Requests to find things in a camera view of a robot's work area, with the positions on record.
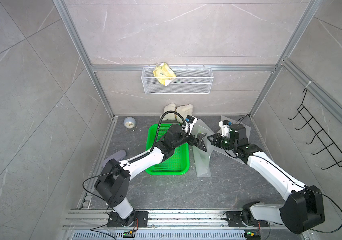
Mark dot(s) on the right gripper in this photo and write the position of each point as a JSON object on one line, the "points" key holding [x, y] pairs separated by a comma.
{"points": [[216, 142]]}

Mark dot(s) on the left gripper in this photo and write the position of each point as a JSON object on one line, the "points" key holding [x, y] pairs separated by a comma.
{"points": [[196, 140]]}

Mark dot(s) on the clear zip-top bag stack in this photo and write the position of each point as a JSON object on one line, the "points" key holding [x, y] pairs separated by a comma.
{"points": [[202, 160]]}

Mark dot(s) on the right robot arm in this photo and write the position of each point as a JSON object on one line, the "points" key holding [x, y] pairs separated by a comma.
{"points": [[303, 208]]}

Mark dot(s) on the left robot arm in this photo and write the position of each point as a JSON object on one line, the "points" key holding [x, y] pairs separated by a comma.
{"points": [[113, 183]]}

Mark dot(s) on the white plush toy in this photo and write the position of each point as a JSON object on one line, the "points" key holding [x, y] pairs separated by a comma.
{"points": [[184, 111]]}

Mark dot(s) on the yellow snack packet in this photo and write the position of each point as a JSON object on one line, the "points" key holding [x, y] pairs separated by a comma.
{"points": [[164, 74]]}

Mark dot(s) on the grey glasses case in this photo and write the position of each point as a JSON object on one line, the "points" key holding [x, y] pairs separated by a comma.
{"points": [[118, 156]]}

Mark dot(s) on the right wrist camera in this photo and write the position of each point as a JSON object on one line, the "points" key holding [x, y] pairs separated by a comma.
{"points": [[225, 128]]}

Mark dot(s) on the white wire wall basket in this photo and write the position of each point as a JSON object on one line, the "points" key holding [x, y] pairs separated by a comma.
{"points": [[188, 80]]}

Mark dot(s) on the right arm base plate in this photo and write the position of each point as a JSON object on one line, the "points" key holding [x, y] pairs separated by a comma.
{"points": [[235, 219]]}

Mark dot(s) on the black wire hook rack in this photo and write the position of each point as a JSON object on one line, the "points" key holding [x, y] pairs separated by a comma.
{"points": [[319, 135]]}

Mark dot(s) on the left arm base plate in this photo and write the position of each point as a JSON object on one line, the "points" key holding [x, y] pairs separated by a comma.
{"points": [[135, 219]]}

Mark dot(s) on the aluminium mounting rail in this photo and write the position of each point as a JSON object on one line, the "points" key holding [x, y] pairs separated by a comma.
{"points": [[170, 225]]}

